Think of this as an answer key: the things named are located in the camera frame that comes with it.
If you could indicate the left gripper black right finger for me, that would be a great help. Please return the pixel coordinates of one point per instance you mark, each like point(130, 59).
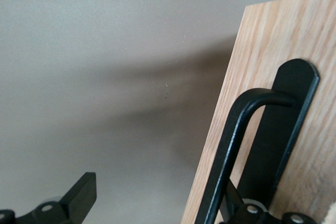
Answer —
point(237, 203)

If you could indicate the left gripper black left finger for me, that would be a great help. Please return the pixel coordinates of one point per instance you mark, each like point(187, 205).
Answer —
point(81, 195)

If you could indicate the brown paper table cover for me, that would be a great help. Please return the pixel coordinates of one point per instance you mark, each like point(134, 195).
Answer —
point(78, 51)

